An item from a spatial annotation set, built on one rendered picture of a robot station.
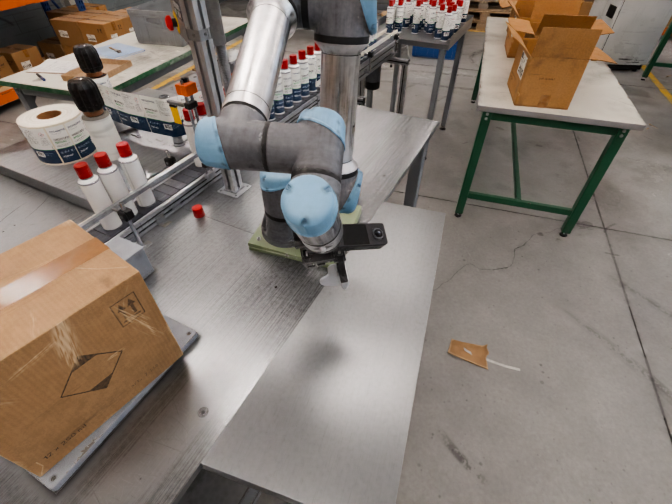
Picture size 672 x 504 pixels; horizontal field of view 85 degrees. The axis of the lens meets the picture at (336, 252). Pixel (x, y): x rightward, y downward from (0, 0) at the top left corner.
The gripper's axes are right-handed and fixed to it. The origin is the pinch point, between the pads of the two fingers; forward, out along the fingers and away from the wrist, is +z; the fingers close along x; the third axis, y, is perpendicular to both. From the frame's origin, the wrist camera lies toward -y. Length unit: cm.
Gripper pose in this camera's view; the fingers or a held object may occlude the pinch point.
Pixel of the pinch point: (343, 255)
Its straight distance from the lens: 82.5
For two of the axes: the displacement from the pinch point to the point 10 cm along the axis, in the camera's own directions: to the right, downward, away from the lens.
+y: -9.8, 1.7, 0.6
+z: 1.0, 2.3, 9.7
